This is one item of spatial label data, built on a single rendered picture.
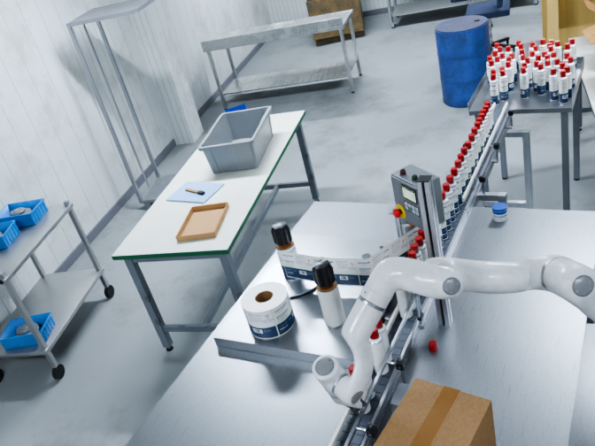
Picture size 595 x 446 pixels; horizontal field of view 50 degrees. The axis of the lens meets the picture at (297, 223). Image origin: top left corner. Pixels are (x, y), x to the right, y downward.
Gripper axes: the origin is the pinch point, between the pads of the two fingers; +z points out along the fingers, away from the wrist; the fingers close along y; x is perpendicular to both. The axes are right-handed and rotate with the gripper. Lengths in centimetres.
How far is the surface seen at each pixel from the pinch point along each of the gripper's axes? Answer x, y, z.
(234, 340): -23, 67, 15
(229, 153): -173, 164, 63
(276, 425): 9.5, 30.9, 8.5
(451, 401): -1.3, -35.8, -18.4
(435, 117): -381, 105, 238
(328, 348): -26.5, 24.5, 16.3
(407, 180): -75, -7, -29
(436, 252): -61, -16, -5
